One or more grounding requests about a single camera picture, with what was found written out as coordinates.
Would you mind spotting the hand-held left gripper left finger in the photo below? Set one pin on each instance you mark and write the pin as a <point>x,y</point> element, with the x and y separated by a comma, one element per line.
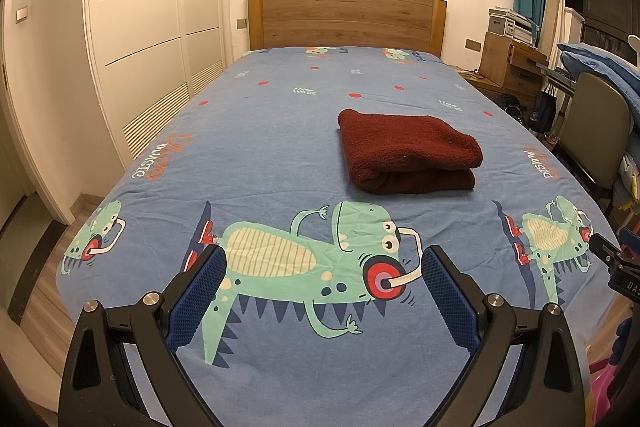
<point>197,302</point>

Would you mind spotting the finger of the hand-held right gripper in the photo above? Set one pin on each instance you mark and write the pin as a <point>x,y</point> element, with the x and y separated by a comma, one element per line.
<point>602,247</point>

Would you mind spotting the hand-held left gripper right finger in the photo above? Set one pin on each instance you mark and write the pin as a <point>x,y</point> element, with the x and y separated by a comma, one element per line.
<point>445,297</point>

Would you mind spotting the dark red towel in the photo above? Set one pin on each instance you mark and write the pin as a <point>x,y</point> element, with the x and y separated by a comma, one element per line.
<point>410,142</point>

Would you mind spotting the person's right hand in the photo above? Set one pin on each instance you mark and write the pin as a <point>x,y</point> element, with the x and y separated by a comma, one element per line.
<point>625,339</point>

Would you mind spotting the pink printed cloth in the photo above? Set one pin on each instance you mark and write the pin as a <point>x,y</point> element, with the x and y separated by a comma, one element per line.
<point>600,387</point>

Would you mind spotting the grey padded chair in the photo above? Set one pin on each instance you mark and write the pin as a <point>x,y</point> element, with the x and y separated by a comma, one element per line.
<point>595,117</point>

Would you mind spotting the dark blue tote bag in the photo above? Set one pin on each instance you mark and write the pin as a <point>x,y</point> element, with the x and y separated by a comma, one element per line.
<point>544,109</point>

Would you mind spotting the black backpack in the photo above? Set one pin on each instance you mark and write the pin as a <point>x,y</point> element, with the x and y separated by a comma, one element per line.
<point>509,106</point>

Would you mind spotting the blue dinosaur print bed sheet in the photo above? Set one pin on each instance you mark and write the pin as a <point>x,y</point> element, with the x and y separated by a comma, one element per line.
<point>250,132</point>

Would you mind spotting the folded blue bedding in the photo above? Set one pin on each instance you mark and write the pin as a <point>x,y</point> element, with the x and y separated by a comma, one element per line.
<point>605,62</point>

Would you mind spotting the wooden bedside table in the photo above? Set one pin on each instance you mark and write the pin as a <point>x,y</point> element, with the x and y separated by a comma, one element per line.
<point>472,77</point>

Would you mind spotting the wooden drawer cabinet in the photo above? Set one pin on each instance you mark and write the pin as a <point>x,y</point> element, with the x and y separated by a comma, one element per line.
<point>500,57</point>

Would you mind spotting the white printer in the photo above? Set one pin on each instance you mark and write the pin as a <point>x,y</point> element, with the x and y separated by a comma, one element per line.
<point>525,32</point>

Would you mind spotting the white wardrobe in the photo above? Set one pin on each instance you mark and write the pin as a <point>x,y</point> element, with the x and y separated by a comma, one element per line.
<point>140,32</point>

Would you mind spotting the wooden headboard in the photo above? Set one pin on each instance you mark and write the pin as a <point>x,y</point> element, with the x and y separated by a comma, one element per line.
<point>345,17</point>

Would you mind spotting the grey wall switch plate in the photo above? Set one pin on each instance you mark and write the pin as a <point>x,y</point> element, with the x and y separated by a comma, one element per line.
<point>241,23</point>
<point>473,44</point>

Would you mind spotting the white wall switch plate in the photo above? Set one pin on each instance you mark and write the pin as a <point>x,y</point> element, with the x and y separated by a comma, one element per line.
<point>21,14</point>

